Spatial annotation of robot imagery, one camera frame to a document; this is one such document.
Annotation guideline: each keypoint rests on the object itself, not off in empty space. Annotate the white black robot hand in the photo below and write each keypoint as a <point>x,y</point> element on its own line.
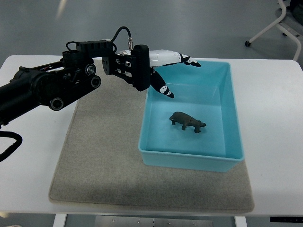
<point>163,58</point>

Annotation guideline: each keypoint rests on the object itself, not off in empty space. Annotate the brown hippo toy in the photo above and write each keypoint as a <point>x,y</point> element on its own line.
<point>186,120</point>

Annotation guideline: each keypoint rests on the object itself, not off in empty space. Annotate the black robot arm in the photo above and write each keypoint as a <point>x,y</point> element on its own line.
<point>60,83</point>

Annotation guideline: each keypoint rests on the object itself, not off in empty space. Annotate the blue plastic box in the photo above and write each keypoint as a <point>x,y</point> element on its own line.
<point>205,93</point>

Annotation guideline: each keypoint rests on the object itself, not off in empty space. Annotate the grey felt mat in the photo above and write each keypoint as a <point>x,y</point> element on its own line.
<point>100,164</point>

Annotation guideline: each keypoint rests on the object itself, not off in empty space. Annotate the metal plate under table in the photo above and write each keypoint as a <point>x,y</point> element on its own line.
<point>116,221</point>

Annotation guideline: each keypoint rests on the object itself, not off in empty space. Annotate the black table control panel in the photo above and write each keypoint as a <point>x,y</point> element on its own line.
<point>276,219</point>

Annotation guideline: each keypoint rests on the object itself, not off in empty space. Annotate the white chair frame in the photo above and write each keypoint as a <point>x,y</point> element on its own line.
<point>282,38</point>

